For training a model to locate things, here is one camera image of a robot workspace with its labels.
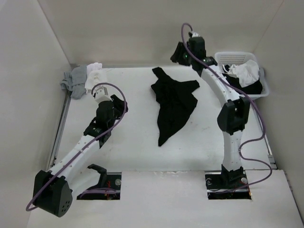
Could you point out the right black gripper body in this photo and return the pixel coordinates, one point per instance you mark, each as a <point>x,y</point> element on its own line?
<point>191,58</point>

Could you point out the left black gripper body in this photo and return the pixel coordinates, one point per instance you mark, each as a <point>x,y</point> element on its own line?
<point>118,114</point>

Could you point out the black tank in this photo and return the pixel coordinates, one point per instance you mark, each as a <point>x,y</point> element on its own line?
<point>176,101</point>
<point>253,89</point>

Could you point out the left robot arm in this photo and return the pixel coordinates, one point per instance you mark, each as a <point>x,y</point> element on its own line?
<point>53,190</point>

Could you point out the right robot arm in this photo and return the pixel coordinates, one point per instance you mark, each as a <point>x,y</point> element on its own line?
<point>231,119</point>

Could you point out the white tank top on table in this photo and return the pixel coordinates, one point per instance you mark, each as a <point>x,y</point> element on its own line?
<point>95,75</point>

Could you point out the grey tank top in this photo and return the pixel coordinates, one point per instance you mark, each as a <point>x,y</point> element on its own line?
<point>74,82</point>

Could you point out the white tank top in basket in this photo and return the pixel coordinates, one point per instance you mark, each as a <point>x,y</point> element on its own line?
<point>247,73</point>

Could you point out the black tank top in basket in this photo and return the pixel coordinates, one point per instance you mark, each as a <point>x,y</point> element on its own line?
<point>253,89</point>

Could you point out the white plastic basket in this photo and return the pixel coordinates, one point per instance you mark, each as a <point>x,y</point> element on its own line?
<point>238,58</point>

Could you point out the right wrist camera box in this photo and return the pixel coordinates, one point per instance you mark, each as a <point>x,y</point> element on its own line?
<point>193,34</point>

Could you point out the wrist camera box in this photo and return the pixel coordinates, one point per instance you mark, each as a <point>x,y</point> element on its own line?
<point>193,34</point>
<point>101,94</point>

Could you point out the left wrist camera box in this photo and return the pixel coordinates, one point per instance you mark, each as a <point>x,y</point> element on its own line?
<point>101,94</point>

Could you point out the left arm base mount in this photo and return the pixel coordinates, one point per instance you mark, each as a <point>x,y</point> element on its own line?
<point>99,184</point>

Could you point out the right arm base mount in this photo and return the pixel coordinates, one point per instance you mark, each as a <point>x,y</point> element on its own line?
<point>218,189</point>

